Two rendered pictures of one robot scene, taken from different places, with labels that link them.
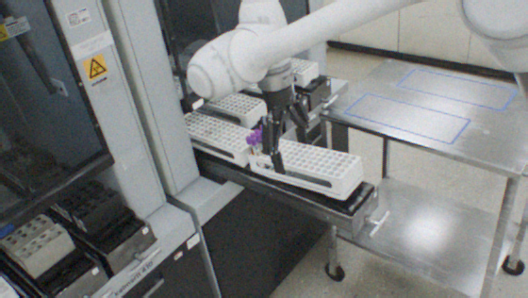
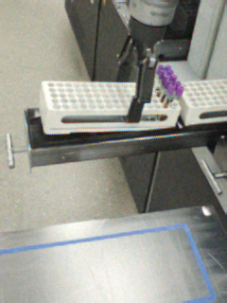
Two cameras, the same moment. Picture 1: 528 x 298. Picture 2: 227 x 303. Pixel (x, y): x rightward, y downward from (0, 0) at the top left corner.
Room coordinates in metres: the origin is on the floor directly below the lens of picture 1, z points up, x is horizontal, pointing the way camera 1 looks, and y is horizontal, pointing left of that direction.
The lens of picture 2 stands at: (1.33, -0.79, 1.49)
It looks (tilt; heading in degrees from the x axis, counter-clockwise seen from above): 38 degrees down; 114
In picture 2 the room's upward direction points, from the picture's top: 10 degrees clockwise
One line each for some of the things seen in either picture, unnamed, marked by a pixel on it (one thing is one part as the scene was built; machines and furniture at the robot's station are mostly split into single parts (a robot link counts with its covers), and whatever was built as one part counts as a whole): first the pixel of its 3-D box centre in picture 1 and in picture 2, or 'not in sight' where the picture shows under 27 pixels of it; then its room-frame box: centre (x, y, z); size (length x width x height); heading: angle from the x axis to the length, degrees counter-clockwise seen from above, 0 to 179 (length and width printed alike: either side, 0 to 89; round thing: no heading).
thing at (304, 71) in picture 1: (278, 69); not in sight; (1.57, -0.09, 0.83); 0.30 x 0.10 x 0.06; 47
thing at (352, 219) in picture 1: (265, 171); (163, 124); (1.04, 0.02, 0.78); 0.73 x 0.14 x 0.09; 47
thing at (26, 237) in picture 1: (33, 240); not in sight; (0.81, 0.58, 0.85); 0.12 x 0.02 x 0.06; 137
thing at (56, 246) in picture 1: (48, 253); not in sight; (0.76, 0.53, 0.85); 0.12 x 0.02 x 0.06; 138
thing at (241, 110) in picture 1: (223, 107); not in sight; (1.35, 0.12, 0.83); 0.30 x 0.10 x 0.06; 47
